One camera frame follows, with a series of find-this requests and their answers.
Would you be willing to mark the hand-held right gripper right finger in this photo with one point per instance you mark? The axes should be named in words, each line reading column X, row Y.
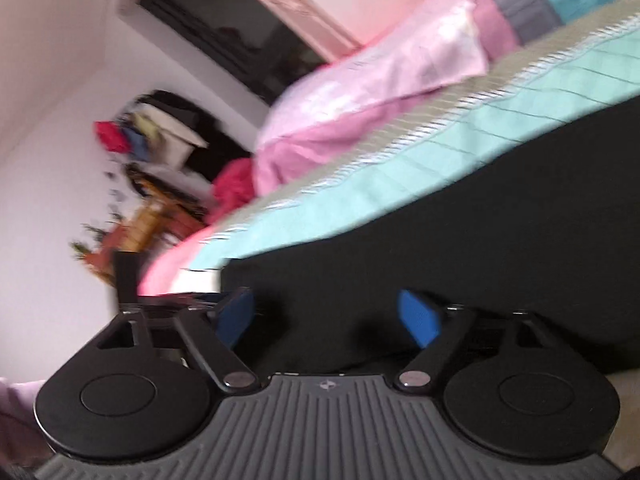
column 418, row 322

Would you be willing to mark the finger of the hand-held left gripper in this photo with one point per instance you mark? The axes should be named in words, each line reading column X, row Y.
column 126, row 276

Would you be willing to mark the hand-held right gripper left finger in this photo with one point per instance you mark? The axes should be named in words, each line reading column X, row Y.
column 234, row 321

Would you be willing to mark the black pants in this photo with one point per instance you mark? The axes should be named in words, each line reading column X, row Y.
column 450, row 240

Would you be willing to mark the pink bed sheet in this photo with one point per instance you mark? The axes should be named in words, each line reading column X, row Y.
column 175, row 265

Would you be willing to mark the pink-red folded clothes stack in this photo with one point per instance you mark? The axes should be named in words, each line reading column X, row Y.
column 235, row 185

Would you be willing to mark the red cloth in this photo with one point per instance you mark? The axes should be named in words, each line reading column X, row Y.
column 111, row 136

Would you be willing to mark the black clothes pile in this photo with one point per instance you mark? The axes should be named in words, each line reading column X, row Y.
column 210, row 135

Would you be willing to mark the pink pillow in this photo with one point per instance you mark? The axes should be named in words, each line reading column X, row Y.
column 370, row 95

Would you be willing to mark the dark window with wooden frame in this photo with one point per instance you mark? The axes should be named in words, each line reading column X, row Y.
column 235, row 30

